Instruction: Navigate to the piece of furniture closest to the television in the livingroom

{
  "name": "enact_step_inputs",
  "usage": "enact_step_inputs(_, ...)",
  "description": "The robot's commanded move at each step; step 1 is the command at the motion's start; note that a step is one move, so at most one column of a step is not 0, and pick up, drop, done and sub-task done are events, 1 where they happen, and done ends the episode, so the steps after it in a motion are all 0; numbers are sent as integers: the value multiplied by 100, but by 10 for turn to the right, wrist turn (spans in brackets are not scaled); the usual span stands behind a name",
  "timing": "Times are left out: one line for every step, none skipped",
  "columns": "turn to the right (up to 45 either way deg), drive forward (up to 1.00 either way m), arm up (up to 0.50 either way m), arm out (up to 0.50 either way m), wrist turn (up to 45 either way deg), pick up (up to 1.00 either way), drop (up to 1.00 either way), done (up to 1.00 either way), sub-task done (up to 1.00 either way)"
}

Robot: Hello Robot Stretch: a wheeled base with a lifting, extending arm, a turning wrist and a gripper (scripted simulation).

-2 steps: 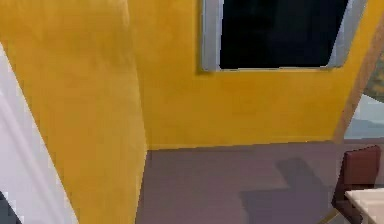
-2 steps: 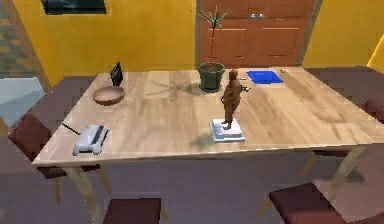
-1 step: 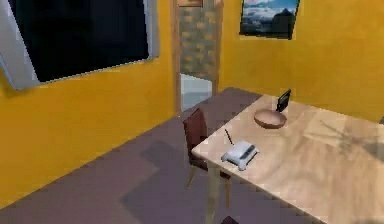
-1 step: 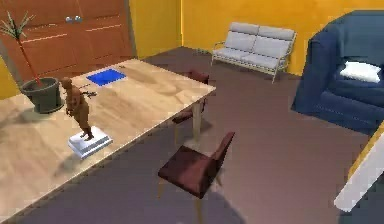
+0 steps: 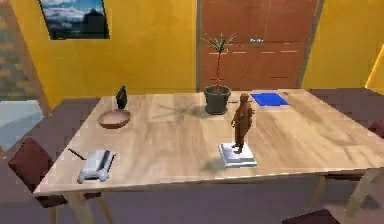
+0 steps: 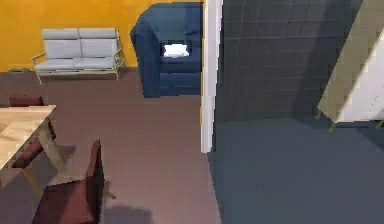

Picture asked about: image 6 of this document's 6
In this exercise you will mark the blue armchair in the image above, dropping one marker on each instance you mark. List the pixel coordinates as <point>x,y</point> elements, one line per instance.
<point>151,66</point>

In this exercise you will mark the white pillow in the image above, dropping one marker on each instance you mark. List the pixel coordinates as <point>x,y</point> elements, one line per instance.
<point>176,50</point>

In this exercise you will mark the grey two-seat sofa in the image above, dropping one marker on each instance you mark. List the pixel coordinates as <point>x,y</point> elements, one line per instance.
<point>80,50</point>

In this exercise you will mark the olive and white cabinet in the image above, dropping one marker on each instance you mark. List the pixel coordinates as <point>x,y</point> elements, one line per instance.
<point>356,76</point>

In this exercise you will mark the light wooden table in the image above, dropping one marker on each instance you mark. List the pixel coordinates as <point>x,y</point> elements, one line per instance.
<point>18,126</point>

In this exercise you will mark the small dark floor object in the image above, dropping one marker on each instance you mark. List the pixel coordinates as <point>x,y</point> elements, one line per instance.
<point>19,70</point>

